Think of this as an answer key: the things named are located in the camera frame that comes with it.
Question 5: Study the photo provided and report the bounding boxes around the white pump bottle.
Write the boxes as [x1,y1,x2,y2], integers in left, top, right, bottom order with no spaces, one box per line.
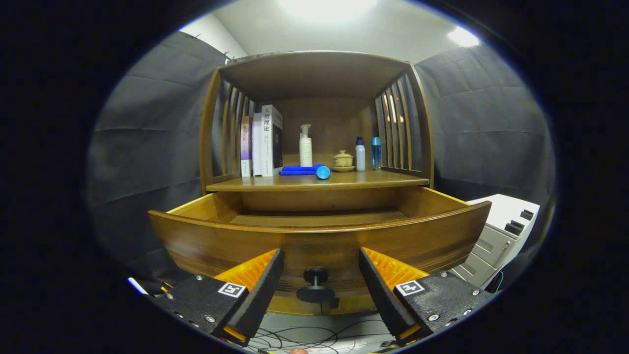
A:
[299,124,314,168]

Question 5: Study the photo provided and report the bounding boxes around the purple book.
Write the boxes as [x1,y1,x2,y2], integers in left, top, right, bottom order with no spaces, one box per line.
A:
[240,116,253,177]

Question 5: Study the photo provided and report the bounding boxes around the blue folded cloth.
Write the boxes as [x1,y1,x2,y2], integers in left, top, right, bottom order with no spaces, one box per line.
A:
[279,164,326,176]

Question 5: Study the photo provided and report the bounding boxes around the black drawer knob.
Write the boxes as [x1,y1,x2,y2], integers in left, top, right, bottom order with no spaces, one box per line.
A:
[296,266,340,309]

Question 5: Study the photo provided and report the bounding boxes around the white book with dark portrait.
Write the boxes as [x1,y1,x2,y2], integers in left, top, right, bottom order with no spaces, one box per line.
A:
[261,104,284,177]

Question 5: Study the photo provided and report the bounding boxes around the black floor cables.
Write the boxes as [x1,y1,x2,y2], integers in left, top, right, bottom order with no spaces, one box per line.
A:
[246,315,399,354]

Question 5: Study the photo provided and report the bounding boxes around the round ceiling lamp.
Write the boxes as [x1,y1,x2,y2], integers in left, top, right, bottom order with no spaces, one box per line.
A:
[278,0,376,20]

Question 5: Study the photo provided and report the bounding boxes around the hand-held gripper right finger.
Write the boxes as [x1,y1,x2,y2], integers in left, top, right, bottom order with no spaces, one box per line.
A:
[359,247,494,346]

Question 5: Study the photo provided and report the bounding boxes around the rectangular ceiling lamp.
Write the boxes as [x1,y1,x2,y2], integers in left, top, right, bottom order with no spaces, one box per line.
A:
[447,26,480,48]

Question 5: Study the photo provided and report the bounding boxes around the white drawer unit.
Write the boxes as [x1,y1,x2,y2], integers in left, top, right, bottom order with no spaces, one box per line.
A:
[450,194,541,291]

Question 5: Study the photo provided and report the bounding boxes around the wooden countertop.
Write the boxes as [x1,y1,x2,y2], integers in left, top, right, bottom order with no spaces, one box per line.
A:
[205,170,430,193]

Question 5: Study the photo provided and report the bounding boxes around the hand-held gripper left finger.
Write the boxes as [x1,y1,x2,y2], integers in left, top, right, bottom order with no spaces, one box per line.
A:
[150,248,285,347]

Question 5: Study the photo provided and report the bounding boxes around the thin white book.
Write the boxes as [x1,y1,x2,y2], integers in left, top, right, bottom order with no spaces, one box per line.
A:
[252,112,264,177]

